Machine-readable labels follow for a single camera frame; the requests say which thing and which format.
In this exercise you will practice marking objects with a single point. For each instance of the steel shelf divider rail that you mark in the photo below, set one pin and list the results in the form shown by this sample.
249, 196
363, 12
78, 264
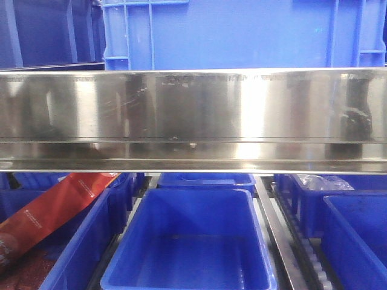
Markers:
288, 273

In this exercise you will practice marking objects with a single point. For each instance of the red foil bag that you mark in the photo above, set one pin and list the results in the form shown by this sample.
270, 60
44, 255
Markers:
49, 211

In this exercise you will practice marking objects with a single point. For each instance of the white roller track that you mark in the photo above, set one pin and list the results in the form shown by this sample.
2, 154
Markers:
312, 268

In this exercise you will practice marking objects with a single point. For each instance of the left blue bin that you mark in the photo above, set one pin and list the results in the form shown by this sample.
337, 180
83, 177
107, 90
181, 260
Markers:
67, 258

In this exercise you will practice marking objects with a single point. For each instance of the rear centre blue bin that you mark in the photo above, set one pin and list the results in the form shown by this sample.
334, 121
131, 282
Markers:
202, 180

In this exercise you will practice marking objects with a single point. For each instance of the rear right blue bin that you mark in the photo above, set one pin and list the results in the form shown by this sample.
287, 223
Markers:
308, 207

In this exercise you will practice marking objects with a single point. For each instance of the steel shelf front beam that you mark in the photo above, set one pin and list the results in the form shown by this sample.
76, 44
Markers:
317, 120

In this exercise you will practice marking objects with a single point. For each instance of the clear plastic bag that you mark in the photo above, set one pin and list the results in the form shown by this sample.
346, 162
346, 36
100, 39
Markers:
317, 182

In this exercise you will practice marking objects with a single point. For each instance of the blue bin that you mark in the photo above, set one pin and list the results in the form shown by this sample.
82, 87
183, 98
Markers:
354, 239
308, 207
67, 258
202, 180
192, 239

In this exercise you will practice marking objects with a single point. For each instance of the upper shelf blue crate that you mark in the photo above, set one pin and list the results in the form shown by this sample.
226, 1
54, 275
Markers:
163, 35

